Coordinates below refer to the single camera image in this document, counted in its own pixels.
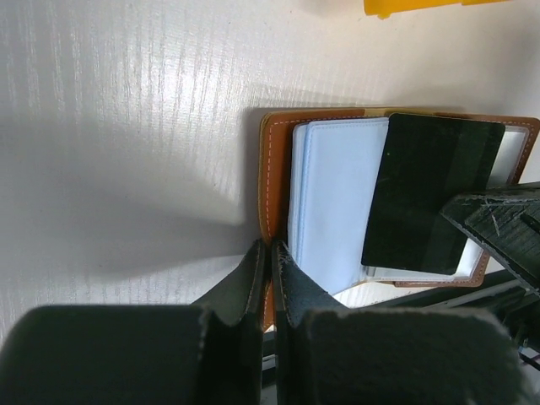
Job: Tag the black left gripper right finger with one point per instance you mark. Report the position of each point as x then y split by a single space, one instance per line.
379 354

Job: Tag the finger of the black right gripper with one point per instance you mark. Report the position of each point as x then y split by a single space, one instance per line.
504 221

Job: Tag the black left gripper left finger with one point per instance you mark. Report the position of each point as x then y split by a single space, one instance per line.
208 352

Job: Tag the brown leather card holder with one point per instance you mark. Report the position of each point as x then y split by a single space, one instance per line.
317 176

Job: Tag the yellow plastic bin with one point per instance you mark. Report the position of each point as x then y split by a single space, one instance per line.
384 9

